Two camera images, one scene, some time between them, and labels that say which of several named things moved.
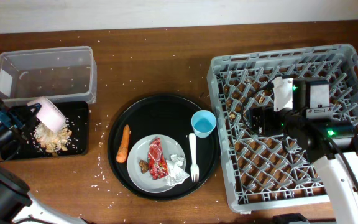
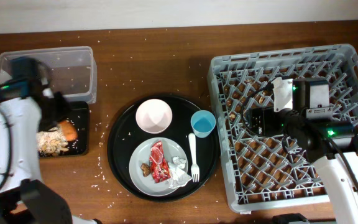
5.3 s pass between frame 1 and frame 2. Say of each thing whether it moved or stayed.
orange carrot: moved
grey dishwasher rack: stayed
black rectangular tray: stayed
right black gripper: stayed
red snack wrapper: moved
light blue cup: stayed
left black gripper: moved
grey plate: moved
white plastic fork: stayed
